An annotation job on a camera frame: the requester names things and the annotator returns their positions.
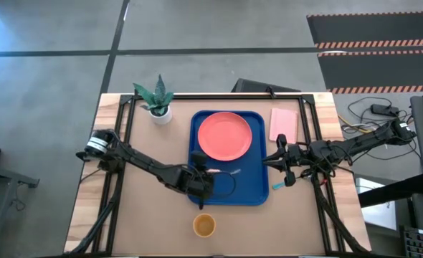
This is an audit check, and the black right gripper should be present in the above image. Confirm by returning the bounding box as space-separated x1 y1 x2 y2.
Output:
262 134 311 187

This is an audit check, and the black monitor screen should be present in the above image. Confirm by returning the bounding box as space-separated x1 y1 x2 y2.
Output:
231 77 302 94

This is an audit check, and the pink napkin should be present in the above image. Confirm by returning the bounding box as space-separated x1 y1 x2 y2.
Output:
268 107 300 145

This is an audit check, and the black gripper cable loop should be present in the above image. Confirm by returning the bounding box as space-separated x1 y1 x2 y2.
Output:
213 171 237 199

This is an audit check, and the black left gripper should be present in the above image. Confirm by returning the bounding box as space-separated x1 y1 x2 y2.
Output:
177 150 218 211

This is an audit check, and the yellow cup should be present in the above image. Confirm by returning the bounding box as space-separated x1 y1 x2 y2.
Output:
192 213 217 239

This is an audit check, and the green plant in white pot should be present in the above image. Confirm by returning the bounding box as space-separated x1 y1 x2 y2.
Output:
132 74 175 125

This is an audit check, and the yellow cable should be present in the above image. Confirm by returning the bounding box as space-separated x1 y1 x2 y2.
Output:
338 114 365 133

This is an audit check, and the blue plastic tray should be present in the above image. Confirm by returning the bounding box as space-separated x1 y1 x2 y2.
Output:
188 110 270 207

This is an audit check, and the coral pink plate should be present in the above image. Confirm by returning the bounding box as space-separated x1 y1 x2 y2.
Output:
196 111 253 162

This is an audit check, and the silver fork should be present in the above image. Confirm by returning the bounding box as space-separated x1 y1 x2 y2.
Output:
211 168 242 176

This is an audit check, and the black orange-striped floor mat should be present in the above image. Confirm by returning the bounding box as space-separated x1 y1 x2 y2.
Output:
317 49 423 95
306 11 423 50

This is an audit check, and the black power adapter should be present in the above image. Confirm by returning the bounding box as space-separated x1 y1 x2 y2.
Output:
371 103 399 118

